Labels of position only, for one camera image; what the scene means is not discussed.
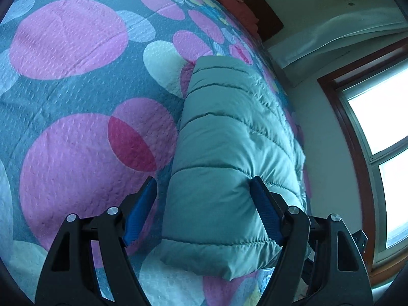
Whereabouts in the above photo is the colourful circle-print bedspread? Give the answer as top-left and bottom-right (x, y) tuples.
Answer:
(0, 0), (314, 306)

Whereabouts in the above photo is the dark wooden headboard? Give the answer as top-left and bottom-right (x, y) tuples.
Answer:
(239, 0), (284, 42)

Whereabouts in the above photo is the white curtain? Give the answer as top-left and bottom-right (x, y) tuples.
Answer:
(266, 13), (408, 88)

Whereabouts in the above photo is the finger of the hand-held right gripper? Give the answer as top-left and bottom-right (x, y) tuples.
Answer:
(351, 229), (369, 253)

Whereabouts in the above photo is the wooden-framed window with white curtain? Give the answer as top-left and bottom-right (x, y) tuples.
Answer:
(317, 43), (408, 287)

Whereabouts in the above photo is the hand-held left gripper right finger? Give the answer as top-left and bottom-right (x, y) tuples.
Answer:
(250, 176), (373, 306)

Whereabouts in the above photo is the green quilted puffer jacket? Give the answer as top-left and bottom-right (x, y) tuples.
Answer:
(158, 55), (308, 282)

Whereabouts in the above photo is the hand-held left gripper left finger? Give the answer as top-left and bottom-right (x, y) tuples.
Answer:
(34, 176), (158, 306)

